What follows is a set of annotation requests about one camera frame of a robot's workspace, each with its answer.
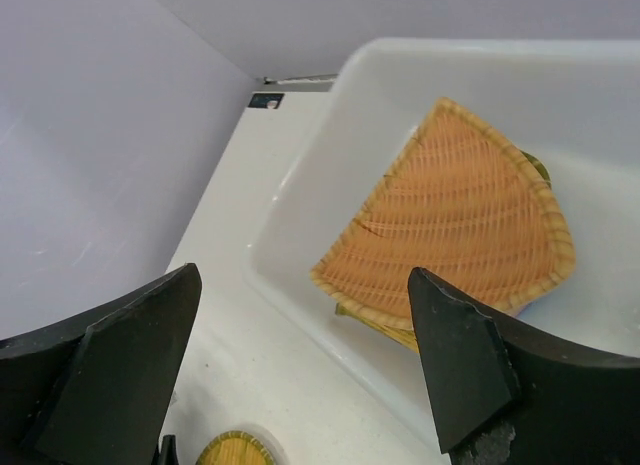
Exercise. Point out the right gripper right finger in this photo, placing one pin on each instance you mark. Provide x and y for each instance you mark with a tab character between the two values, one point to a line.
504	392

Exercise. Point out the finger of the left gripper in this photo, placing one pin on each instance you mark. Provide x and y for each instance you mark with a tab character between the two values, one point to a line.
166	451

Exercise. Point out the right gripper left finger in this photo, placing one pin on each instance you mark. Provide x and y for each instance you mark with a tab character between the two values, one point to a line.
95	388

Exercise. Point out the trapezoid yellow bamboo tray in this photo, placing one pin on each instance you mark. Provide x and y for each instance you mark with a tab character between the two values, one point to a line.
407	338

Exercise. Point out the fan-shaped orange bamboo tray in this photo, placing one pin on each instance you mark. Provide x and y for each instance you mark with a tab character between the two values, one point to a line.
462	201

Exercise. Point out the white plastic bin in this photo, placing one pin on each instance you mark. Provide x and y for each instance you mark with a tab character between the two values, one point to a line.
572	104

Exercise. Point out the round bamboo tray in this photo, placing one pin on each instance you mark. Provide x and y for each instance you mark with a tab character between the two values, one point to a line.
235	448

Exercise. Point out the left blue corner label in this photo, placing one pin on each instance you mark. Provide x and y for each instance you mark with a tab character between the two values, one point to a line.
266	100

